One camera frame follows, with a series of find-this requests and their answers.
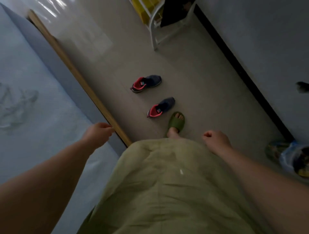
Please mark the person's left hand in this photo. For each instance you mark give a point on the person's left hand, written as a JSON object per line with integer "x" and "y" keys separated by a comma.
{"x": 96, "y": 137}

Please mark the person's right hand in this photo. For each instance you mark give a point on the person's right hand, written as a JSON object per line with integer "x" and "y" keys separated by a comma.
{"x": 217, "y": 142}

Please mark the blue knit sneaker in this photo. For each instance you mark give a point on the blue knit sneaker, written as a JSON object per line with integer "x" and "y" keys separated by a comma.
{"x": 149, "y": 80}
{"x": 165, "y": 104}

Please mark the person's left forearm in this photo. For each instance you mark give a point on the person's left forearm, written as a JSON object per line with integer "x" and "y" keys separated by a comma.
{"x": 36, "y": 188}

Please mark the person's right forearm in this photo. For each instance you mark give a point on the person's right forearm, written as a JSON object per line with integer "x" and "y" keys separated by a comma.
{"x": 268, "y": 192}

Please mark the person's right leg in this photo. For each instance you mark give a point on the person's right leg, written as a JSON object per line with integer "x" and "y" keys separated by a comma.
{"x": 172, "y": 133}

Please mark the green foam slipper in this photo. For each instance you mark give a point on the green foam slipper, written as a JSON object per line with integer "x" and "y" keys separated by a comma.
{"x": 176, "y": 125}

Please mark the pale bed mattress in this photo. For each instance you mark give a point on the pale bed mattress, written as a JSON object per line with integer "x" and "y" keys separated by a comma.
{"x": 48, "y": 144}

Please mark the olive green shorts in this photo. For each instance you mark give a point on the olive green shorts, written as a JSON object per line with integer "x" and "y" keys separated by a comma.
{"x": 169, "y": 192}

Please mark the blue plastic bag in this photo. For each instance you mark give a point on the blue plastic bag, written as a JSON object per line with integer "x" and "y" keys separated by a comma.
{"x": 287, "y": 156}

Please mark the black baseboard strip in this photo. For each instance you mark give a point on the black baseboard strip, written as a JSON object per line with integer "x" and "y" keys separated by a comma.
{"x": 241, "y": 70}

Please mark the round trash bin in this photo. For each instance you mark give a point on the round trash bin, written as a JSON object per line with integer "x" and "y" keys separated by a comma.
{"x": 301, "y": 161}

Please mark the white metal shoe rack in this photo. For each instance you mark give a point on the white metal shoe rack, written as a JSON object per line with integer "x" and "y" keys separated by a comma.
{"x": 153, "y": 36}

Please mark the yellow shoe box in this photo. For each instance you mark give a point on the yellow shoe box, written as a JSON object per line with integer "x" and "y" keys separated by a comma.
{"x": 144, "y": 9}

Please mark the black hanging garment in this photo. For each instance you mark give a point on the black hanging garment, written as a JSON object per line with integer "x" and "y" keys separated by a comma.
{"x": 173, "y": 12}

